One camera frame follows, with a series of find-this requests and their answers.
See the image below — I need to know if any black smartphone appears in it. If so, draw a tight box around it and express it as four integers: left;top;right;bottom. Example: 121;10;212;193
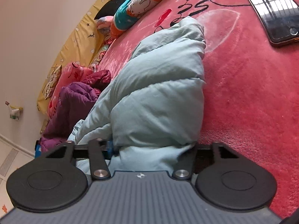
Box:
249;0;298;46

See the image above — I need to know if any yellow headboard cover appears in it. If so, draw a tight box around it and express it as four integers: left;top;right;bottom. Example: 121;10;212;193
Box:
37;0;109;116

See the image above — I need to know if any pink floral pillow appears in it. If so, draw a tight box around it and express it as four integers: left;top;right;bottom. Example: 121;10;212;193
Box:
96;16;113;35

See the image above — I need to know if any purple down jacket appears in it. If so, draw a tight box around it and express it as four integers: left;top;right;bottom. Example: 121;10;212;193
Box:
39;70;111;153

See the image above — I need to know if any light grey-green down jacket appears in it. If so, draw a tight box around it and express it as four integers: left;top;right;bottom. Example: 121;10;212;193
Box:
69;17;206;173

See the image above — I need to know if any black cushion by headboard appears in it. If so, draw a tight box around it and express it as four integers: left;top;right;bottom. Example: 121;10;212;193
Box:
94;0;126;20

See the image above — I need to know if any floral patterned small pillow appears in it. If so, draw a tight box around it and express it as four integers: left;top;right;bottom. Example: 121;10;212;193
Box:
44;65;62;100

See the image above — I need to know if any pink plush love-you bedspread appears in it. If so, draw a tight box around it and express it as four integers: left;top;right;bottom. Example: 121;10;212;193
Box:
99;0;298;217

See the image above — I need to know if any orange teal white quilt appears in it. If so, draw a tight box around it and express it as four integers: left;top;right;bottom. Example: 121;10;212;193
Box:
110;0;162;38

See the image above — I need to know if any pink heart pillow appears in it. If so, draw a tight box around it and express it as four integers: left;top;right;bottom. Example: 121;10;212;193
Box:
47;61;93;118

